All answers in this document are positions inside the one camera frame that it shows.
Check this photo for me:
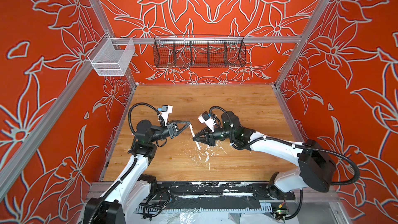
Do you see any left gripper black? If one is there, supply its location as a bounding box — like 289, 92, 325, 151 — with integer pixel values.
149, 121, 189, 145

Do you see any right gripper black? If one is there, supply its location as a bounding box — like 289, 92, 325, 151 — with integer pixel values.
192, 125, 235, 148

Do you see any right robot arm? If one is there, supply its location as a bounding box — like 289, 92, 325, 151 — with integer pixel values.
193, 111, 336, 199

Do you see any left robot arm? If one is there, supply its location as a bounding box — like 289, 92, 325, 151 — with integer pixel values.
83, 120, 191, 224

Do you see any clear plastic bin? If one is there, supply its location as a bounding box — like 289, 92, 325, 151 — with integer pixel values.
88, 33, 136, 76

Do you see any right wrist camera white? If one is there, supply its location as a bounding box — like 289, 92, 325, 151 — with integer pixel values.
198, 112, 216, 132

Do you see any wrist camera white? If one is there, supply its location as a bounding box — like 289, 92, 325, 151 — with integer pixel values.
157, 105, 173, 127
198, 112, 216, 132

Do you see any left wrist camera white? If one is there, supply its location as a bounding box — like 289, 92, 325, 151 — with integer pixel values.
157, 105, 173, 127

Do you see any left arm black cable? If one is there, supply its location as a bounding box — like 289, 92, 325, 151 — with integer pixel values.
128, 102, 162, 136

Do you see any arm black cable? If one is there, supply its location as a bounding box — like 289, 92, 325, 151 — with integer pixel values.
128, 102, 162, 136
209, 105, 361, 220

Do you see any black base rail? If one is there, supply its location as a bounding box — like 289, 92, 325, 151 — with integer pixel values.
157, 181, 296, 201

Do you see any black wire basket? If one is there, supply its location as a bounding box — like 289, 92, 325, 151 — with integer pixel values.
153, 34, 247, 68

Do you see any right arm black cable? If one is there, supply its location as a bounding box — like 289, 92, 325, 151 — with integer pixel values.
209, 105, 361, 220

